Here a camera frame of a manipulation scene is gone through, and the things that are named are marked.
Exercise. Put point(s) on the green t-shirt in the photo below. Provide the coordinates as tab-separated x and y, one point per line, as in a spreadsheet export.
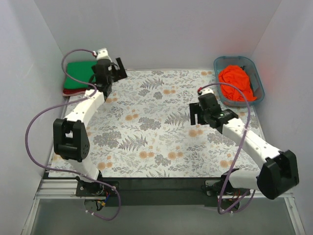
81	71

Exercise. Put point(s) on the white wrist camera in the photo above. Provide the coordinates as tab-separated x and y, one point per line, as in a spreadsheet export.
205	91
101	54

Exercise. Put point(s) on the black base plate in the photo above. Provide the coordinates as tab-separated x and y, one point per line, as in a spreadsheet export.
167	191

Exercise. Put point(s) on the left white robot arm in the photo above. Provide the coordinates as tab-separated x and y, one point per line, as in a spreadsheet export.
70	137

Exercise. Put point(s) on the aluminium frame rail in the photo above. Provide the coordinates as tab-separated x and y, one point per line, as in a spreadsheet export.
71	188

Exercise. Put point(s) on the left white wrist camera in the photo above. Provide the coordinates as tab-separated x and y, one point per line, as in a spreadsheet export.
101	54

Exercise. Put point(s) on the orange t-shirt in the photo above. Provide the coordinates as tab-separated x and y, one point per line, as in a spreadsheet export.
237	77

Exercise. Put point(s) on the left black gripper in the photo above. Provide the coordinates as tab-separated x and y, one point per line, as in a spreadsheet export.
120	71

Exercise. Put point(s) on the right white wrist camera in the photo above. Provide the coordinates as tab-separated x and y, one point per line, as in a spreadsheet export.
205	91

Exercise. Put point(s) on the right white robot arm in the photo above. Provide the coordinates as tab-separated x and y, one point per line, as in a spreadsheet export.
278	171

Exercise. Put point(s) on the floral table mat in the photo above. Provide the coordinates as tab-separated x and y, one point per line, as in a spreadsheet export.
143	130

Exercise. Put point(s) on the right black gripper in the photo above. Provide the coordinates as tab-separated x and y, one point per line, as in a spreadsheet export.
195	113

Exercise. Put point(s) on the folded red t-shirt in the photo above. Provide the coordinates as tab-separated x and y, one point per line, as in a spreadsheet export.
73	92

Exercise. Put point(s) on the blue plastic bin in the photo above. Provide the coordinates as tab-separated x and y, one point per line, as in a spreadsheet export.
246	65

